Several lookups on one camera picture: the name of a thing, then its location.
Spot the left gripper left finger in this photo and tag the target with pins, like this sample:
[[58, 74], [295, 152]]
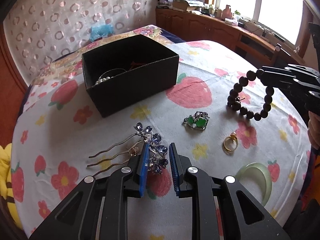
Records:
[[97, 208]]

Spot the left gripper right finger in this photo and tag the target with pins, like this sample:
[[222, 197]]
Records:
[[221, 204]]

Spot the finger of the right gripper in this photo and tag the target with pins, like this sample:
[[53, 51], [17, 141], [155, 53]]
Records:
[[297, 88], [290, 72]]

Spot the green jade bangle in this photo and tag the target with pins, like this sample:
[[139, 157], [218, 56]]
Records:
[[262, 177]]

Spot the blue crystal hair comb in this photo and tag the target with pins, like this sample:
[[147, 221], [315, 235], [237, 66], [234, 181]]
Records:
[[143, 136]]

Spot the black jewelry box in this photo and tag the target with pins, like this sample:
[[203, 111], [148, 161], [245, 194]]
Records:
[[124, 72]]

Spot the person's right hand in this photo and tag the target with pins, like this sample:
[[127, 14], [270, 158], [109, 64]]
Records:
[[314, 130]]

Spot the wooden sideboard cabinet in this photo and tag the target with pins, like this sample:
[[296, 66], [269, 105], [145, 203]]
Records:
[[192, 27]]

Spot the gold bead hair pin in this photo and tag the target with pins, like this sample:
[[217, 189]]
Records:
[[106, 161]]

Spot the pink vase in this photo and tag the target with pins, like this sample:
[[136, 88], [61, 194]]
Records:
[[226, 13]]

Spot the strawberry floral bed sheet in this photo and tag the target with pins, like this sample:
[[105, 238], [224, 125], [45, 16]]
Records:
[[60, 128]]

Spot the green gem silver pendant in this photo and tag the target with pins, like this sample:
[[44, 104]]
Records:
[[199, 120]]

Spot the yellow plush toy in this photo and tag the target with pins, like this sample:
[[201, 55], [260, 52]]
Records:
[[7, 196]]

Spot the cardboard box on cabinet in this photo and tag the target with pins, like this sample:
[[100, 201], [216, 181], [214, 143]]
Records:
[[186, 5]]

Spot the wooden wardrobe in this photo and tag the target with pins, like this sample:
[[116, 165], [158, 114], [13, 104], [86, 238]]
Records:
[[13, 89]]

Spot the blue plastic bag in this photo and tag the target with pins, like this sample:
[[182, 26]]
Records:
[[101, 31]]

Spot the pink circle patterned curtain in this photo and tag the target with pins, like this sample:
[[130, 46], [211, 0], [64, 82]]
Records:
[[41, 31]]

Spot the window with wooden frame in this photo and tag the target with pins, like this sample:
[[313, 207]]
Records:
[[286, 20]]

